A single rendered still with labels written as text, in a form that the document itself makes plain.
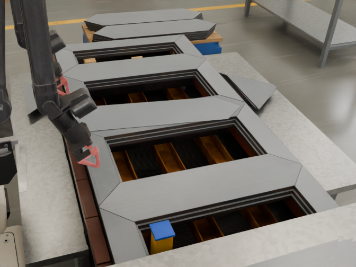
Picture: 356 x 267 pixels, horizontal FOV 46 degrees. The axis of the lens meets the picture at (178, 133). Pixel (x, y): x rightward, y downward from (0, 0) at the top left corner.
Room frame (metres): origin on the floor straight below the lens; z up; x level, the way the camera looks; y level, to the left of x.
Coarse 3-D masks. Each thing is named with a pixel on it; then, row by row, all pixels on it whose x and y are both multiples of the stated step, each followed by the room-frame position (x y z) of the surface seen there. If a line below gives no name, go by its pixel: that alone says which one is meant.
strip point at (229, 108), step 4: (220, 100) 1.61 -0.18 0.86; (224, 100) 1.61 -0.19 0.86; (220, 104) 1.57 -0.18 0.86; (224, 104) 1.57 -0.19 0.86; (228, 104) 1.58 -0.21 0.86; (232, 104) 1.58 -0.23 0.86; (236, 104) 1.58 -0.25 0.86; (224, 108) 1.54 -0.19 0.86; (228, 108) 1.55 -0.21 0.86; (232, 108) 1.55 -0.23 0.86; (236, 108) 1.55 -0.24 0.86; (224, 112) 1.51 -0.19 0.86; (228, 112) 1.51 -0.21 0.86; (232, 112) 1.51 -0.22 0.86; (228, 116) 1.48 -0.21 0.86
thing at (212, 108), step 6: (204, 102) 1.58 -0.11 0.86; (210, 102) 1.58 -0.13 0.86; (216, 102) 1.59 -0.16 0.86; (204, 108) 1.53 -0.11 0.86; (210, 108) 1.54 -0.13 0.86; (216, 108) 1.54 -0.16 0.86; (210, 114) 1.49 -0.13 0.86; (216, 114) 1.49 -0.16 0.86; (222, 114) 1.49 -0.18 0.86; (210, 120) 1.44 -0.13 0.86
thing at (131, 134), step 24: (120, 48) 2.10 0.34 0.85; (144, 48) 2.14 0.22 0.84; (168, 48) 2.19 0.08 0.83; (168, 72) 1.85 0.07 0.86; (192, 72) 1.89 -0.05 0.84; (216, 96) 1.64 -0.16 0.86; (216, 120) 1.46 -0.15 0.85; (120, 144) 1.29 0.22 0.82; (264, 192) 1.04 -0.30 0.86; (288, 192) 1.06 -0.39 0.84; (168, 216) 0.91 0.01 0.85; (192, 216) 0.93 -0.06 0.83
